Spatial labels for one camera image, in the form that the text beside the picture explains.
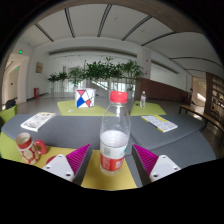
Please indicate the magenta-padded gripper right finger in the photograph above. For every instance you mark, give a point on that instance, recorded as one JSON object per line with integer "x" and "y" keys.
{"x": 163, "y": 166}

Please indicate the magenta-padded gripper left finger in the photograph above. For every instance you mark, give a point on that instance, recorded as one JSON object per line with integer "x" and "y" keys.
{"x": 60, "y": 166}

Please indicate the clear red-capped water bottle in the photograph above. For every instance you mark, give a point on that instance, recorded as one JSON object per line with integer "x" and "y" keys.
{"x": 114, "y": 146}

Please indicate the small clear water bottle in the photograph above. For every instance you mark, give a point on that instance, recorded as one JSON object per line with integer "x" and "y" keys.
{"x": 143, "y": 100}

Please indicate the grey curved seat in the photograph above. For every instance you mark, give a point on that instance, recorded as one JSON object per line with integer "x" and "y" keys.
{"x": 186, "y": 140}

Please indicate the red and white mug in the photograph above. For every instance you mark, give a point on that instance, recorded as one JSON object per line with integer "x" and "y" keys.
{"x": 28, "y": 148}

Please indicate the grey-topped green curved seat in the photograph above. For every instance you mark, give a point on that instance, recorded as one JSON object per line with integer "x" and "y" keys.
{"x": 73, "y": 131}

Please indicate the yellow and white booklet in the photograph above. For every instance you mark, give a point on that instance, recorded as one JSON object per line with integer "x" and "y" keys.
{"x": 159, "y": 123}

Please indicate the white printed magazine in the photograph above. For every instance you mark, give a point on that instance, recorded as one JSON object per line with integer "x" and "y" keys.
{"x": 37, "y": 121}

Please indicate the small green ottoman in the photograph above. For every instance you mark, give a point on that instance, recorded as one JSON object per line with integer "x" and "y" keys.
{"x": 153, "y": 109}

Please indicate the wooden bench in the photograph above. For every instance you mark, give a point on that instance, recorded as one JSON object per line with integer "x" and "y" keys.
{"x": 200, "y": 115}

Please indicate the white cube with coloured triangles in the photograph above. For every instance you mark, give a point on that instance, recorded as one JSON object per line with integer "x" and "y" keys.
{"x": 84, "y": 98}

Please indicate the green armchair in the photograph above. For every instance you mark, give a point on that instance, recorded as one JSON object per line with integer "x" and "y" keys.
{"x": 8, "y": 114}

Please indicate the red fire extinguisher cabinet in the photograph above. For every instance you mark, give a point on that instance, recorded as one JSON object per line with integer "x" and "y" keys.
{"x": 36, "y": 93}

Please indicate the black bag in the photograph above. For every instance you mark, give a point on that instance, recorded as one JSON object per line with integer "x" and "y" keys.
{"x": 10, "y": 104}

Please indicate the wooden shelf unit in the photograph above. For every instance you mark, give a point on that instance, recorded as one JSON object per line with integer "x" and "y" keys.
{"x": 216, "y": 100}

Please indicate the row of green potted plants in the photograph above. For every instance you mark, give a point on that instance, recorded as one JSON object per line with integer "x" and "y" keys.
{"x": 100, "y": 71}

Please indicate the framed wall picture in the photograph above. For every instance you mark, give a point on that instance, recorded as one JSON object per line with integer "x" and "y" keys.
{"x": 39, "y": 67}

